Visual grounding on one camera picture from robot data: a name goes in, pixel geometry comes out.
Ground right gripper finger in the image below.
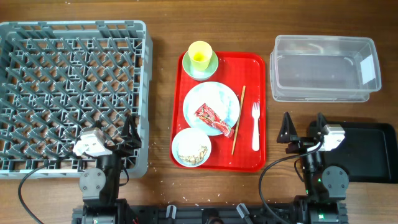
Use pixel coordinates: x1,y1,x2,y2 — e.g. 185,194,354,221
317,113,328,135
277,112,298,143

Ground white bowl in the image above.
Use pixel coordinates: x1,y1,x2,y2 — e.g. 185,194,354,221
172,128,211,168

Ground rice and peanut scraps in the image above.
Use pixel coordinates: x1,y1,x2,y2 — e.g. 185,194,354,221
177,139,209,167

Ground light blue plate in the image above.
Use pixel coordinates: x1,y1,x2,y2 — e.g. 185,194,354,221
183,82,240,136

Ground red snack wrapper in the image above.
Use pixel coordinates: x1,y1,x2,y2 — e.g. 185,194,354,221
195,103,234,138

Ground yellow plastic cup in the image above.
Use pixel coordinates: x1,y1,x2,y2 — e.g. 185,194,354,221
188,40,213,71

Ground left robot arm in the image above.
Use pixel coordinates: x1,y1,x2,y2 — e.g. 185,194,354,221
72,115,142,224

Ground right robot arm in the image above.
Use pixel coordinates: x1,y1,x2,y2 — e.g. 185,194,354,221
277,112,349,224

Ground clear plastic waste bin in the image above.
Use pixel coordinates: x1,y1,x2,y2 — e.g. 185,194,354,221
269,35,382,102

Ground grey plastic dishwasher rack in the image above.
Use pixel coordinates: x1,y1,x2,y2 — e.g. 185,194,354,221
1,20,153,179

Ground white plastic fork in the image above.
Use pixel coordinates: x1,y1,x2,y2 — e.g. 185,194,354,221
252,102,260,151

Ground black plastic tray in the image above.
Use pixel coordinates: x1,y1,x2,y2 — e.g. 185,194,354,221
323,121,397,184

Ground wooden chopstick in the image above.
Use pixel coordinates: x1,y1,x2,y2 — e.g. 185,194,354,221
231,85,246,155

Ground red plastic serving tray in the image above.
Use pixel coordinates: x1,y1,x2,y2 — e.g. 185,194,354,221
170,52,267,172

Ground small green bowl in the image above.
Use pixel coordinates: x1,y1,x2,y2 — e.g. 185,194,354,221
182,52,219,81

